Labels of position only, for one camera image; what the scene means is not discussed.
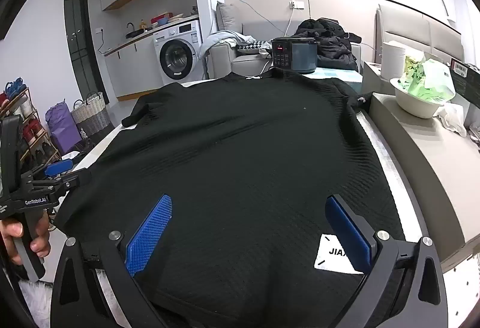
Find white washing machine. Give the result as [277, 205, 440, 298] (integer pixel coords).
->
[152, 20, 203, 86]

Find green plastic bag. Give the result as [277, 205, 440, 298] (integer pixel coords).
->
[398, 51, 456, 104]

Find grey sofa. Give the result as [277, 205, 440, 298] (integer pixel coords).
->
[207, 22, 362, 80]

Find black cardboard box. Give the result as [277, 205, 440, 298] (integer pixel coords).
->
[450, 59, 480, 107]

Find crumpled white plastic bag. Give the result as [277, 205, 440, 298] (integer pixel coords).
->
[437, 102, 469, 137]

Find purple bag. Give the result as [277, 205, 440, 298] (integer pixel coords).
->
[46, 100, 81, 154]

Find beige bedside ledge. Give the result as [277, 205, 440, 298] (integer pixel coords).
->
[369, 92, 480, 272]

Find kitchen counter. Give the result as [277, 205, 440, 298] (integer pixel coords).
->
[104, 15, 199, 101]

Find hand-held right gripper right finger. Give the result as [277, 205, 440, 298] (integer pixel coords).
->
[325, 194, 447, 328]

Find bed with plaid sheet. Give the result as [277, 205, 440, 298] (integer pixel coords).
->
[64, 71, 430, 328]

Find black shirt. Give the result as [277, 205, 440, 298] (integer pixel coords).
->
[56, 67, 407, 328]

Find dark electric pressure cooker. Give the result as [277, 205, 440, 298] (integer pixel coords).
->
[271, 37, 319, 74]

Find metal shoe rack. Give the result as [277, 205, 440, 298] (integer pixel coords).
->
[0, 78, 62, 165]

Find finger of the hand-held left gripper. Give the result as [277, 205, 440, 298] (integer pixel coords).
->
[35, 170, 94, 201]
[33, 159, 74, 184]

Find woven basket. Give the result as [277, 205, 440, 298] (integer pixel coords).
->
[71, 92, 112, 137]

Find black jacket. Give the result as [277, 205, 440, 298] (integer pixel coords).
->
[296, 18, 362, 71]

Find grey furry garment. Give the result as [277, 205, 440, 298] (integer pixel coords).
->
[13, 277, 53, 328]

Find checkered pillow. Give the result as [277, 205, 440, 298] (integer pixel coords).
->
[237, 39, 268, 51]

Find grey cushion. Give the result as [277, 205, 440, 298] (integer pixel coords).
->
[216, 1, 244, 34]

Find light grey blanket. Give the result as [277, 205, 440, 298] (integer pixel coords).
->
[204, 31, 256, 59]

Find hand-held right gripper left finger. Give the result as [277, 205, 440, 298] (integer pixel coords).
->
[50, 194, 173, 328]

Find person's left hand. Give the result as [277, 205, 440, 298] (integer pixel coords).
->
[0, 213, 52, 266]

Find beige padded headboard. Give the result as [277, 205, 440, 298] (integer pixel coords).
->
[376, 4, 464, 68]

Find white paper roll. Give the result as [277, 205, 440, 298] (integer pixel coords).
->
[381, 40, 407, 80]

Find light blue cloth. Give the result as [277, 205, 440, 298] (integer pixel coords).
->
[303, 67, 364, 84]

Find white bowl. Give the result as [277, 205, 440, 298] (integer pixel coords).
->
[390, 78, 447, 119]

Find white bedside table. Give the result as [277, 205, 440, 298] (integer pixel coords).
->
[362, 61, 392, 94]

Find dark glass door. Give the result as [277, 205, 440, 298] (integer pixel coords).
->
[64, 0, 109, 106]

